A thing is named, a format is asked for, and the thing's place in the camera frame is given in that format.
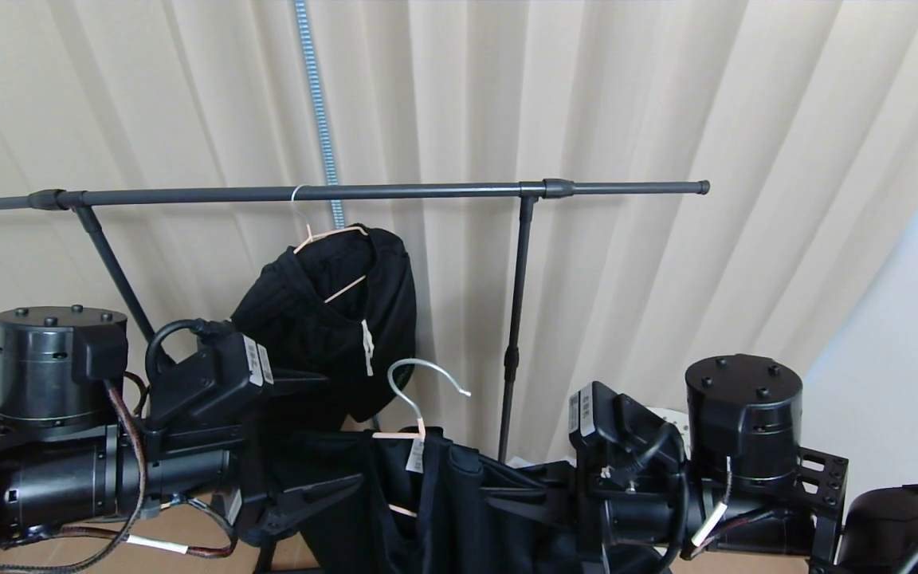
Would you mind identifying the heap of clothes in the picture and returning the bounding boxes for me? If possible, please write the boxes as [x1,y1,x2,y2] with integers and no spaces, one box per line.
[268,427,671,574]

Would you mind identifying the black clothes rack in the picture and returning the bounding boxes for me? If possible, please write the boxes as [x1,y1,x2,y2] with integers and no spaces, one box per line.
[0,179,711,574]

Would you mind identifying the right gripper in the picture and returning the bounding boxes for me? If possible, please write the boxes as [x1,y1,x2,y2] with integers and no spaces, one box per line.
[481,477,817,574]

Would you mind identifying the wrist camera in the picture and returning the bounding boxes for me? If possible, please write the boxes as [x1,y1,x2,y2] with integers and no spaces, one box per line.
[144,333,275,435]
[569,381,687,491]

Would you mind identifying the black shorts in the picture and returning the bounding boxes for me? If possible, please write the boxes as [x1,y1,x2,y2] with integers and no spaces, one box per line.
[232,226,418,435]

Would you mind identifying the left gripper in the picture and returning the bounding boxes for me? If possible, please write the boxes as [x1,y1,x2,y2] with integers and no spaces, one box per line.
[0,367,366,548]

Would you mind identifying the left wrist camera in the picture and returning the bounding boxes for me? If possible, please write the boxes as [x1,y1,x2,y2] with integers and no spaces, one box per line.
[144,333,275,435]

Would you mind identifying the pink clothes hanger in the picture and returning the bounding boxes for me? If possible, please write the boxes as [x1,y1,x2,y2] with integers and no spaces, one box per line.
[288,185,372,305]
[371,359,473,519]

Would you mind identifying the white laundry basket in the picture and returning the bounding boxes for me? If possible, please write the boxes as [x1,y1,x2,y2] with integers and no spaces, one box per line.
[650,408,693,459]

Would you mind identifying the beige curtain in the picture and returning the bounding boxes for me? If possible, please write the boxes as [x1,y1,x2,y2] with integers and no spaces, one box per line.
[0,0,918,503]

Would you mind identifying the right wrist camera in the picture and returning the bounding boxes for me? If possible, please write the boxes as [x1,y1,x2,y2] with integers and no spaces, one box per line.
[569,381,687,491]

